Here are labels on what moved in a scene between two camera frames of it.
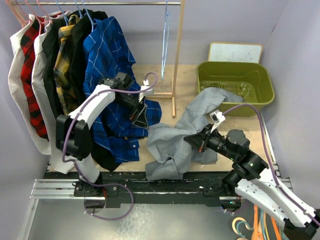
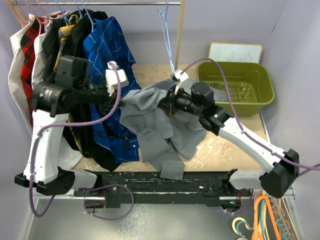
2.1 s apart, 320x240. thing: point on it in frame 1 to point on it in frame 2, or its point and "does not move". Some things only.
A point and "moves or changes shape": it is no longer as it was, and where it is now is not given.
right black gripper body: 213,140 to 173,101
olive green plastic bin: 252,81 does not move
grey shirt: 171,154 moves or changes shape
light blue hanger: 166,32 moves or changes shape
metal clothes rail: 95,3 does not move
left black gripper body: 132,104 to 111,98
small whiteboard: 236,52 does not move
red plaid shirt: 29,36 does not move
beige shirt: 16,82 does not move
